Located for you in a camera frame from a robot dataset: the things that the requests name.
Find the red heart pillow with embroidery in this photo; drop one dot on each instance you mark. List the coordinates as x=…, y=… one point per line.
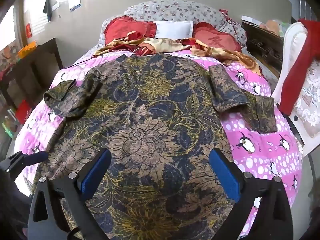
x=215, y=40

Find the grey floral pillow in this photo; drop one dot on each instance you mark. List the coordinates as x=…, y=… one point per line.
x=170, y=10

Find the dark hanging cloth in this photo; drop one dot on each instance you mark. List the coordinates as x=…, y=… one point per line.
x=47, y=7

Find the dark floral batik shirt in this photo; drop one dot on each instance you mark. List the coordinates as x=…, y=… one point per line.
x=150, y=130

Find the beige lace chair cover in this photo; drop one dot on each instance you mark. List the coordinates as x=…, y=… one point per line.
x=312, y=100

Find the red garment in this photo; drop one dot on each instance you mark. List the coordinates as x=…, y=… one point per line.
x=300, y=75

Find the white pillow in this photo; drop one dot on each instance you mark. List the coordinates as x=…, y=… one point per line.
x=172, y=28

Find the orange box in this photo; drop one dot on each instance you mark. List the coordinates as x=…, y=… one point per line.
x=27, y=48

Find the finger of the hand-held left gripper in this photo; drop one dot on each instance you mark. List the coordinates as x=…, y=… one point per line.
x=35, y=158

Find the dark wooden cabinet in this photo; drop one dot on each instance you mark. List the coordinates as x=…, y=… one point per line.
x=37, y=65

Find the white chair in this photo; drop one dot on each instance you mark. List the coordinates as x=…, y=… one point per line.
x=295, y=37

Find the red heart pillow with frill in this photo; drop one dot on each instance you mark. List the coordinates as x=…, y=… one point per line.
x=125, y=27

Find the gold and red satin cloth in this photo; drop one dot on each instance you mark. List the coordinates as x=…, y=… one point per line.
x=160, y=43

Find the grey metal rack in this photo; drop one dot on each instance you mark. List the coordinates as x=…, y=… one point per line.
x=303, y=7

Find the pink penguin print blanket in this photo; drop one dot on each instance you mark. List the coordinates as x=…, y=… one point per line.
x=257, y=140

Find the red wall sign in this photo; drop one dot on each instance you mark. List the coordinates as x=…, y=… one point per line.
x=28, y=31

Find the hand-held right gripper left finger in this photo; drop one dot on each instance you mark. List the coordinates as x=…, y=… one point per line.
x=96, y=172

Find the dark carved wooden nightstand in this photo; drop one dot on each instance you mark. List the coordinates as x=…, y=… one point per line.
x=262, y=42

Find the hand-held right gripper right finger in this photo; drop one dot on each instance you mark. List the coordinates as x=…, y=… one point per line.
x=223, y=175

